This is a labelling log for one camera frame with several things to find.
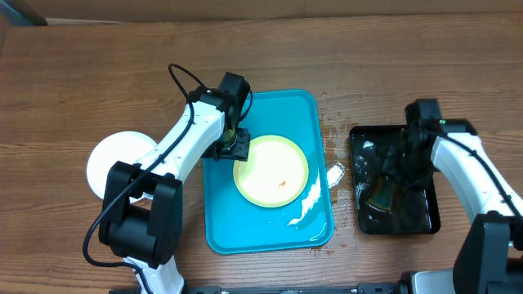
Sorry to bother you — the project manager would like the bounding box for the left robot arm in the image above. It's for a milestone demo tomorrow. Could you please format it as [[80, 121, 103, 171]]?
[[83, 72, 253, 293]]

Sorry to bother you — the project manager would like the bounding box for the teal plastic tray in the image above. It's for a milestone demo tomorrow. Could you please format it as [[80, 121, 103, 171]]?
[[203, 89, 334, 254]]

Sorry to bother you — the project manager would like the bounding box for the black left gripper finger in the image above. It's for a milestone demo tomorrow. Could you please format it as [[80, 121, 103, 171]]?
[[214, 150, 245, 161], [236, 128, 250, 160]]

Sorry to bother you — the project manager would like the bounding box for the white plate with stain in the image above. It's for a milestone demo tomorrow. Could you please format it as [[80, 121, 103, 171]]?
[[86, 131, 156, 199]]

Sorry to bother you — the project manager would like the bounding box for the yellow-green plate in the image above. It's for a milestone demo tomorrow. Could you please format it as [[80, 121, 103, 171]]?
[[233, 135, 309, 208]]

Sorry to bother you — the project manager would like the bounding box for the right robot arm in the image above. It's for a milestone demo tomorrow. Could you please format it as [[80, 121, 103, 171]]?
[[382, 99, 522, 294]]

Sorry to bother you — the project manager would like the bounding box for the black rectangular tray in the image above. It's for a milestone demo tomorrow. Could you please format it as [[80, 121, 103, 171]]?
[[348, 125, 440, 235]]

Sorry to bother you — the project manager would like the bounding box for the green yellow sponge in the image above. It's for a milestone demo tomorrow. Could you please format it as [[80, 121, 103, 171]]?
[[365, 176, 399, 214]]

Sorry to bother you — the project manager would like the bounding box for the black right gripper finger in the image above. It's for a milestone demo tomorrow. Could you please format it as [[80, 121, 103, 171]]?
[[379, 145, 401, 180], [392, 176, 433, 204]]

